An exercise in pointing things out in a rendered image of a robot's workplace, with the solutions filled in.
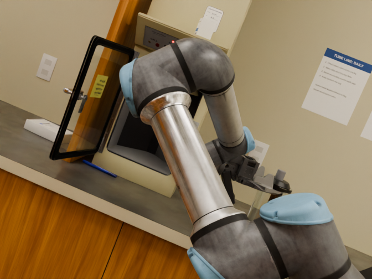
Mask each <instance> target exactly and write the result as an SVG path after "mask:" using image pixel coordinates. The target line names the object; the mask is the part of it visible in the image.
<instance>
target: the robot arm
mask: <svg viewBox="0 0 372 279"><path fill-rule="evenodd" d="M119 76H120V84H121V88H122V92H123V95H124V97H125V99H126V104H127V106H128V108H129V110H130V112H131V114H132V116H133V117H135V118H136V117H140V119H141V121H142V122H143V123H145V124H148V125H151V126H152V128H153V131H154V134H155V135H156V138H157V141H158V143H159V145H160V148H161V150H162V152H163V155H164V157H165V159H166V162H167V164H168V167H169V169H170V172H171V174H172V176H173V179H174V181H175V183H176V186H177V188H178V191H179V193H180V196H181V197H182V200H183V203H184V205H185V207H186V210H187V212H188V214H189V217H190V219H191V221H192V224H193V230H192V233H191V235H190V240H191V242H192V245H193V247H190V249H189V250H188V251H187V254H188V257H189V259H190V261H191V263H192V265H193V267H194V269H195V270H196V272H197V274H198V276H199V278H200V279H285V278H289V279H365V278H364V276H363V275H362V274H361V273H360V272H359V271H358V270H357V269H356V268H355V266H354V265H353V264H352V262H351V260H350V258H349V255H348V253H347V250H346V248H345V246H344V243H343V241H342V238H341V237H340V234H339V231H338V229H337V227H336V225H335V222H334V220H333V219H334V217H333V214H332V213H330V211H329V209H328V207H327V205H326V203H325V201H324V199H323V198H322V197H320V196H319V195H317V194H314V193H295V194H289V195H285V196H282V197H278V198H276V199H273V200H270V201H268V202H267V203H266V204H264V205H263V206H262V207H261V208H260V217H259V218H257V219H255V220H253V221H249V219H248V217H247V215H246V213H245V212H243V211H241V210H237V209H235V208H234V206H233V204H235V194H234V193H233V186H232V182H231V179H232V180H233V181H236V182H238V183H240V184H243V185H246V186H249V187H252V188H254V189H257V190H260V191H262V192H266V193H269V194H273V195H276V194H281V192H279V191H276V190H274V189H273V181H274V176H273V174H270V173H269V174H268V175H266V176H265V177H263V178H262V177H261V176H264V172H265V167H264V166H260V167H259V165H260V163H258V162H257V161H256V159H255V158H253V157H250V156H247V155H245V154H246V153H248V152H250V151H252V150H254V149H255V141H254V138H253V136H252V134H251V132H250V130H249V129H248V128H247V127H246V126H244V127H243V126H242V122H241V117H240V113H239V108H238V105H237V100H236V96H235V91H234V87H233V83H234V80H235V73H234V68H233V65H232V63H231V61H230V59H229V57H228V56H227V55H226V54H225V53H224V52H223V51H222V50H221V49H220V48H219V47H218V46H216V45H215V44H213V43H211V42H209V41H207V40H204V39H200V38H183V39H180V40H177V41H175V42H174V43H172V44H170V45H167V46H165V47H163V48H160V49H158V50H156V51H154V52H151V53H149V54H147V55H145V56H142V57H140V58H136V59H134V60H133V61H132V62H130V63H128V64H126V65H124V66H123V67H122V68H121V70H120V74H119ZM197 90H199V91H200V92H201V93H203V96H204V99H205V102H206V105H207V108H208V111H209V114H210V117H211V120H212V122H213V125H214V128H215V132H216V135H217V137H218V138H217V139H214V140H212V141H210V142H208V143H206V144H204V142H203V140H202V137H201V135H200V133H199V131H198V129H197V127H196V125H195V123H194V120H193V118H192V116H191V114H190V112H189V110H188V108H189V106H190V104H191V101H192V100H191V97H190V95H189V94H191V93H192V92H195V91H197ZM226 164H227V165H226ZM258 167H259V169H258ZM219 175H221V178H220V176H219ZM221 180H222V181H221Z"/></svg>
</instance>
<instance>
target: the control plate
mask: <svg viewBox="0 0 372 279"><path fill-rule="evenodd" d="M149 40H150V41H151V43H149V42H148V41H149ZM172 40H173V41H177V40H179V39H178V38H176V37H173V36H171V35H168V34H166V33H163V32H160V31H158V30H156V29H153V28H151V27H148V26H146V25H145V30H144V38H143V45H145V46H147V47H150V48H152V49H155V50H158V49H160V48H163V47H164V45H170V44H172ZM156 43H158V44H159V47H157V46H156Z"/></svg>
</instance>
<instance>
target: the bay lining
mask: <svg viewBox="0 0 372 279"><path fill-rule="evenodd" d="M189 95H190V97H191V100H192V101H191V104H190V106H189V108H188V110H189V112H190V114H191V116H192V118H193V119H194V116H195V114H196V111H197V109H198V106H199V104H200V101H201V99H202V97H203V93H201V92H200V91H199V96H195V95H191V94H189ZM115 145H119V146H124V147H129V148H134V149H139V150H142V151H146V152H149V153H151V154H154V155H155V156H157V157H158V158H160V159H161V160H162V161H164V162H165V163H167V162H166V159H165V157H164V155H163V152H162V150H161V148H160V145H159V143H158V141H157V138H156V135H155V134H154V131H153V128H152V126H151V125H148V124H145V123H143V122H142V121H141V119H140V117H136V118H135V117H133V116H132V114H131V112H130V110H129V108H128V106H127V104H126V99H125V98H124V101H123V103H122V106H121V109H120V111H119V114H118V116H117V119H116V122H115V125H114V127H113V130H112V132H111V136H110V138H109V141H108V143H107V146H106V148H107V149H108V148H110V147H113V146H115Z"/></svg>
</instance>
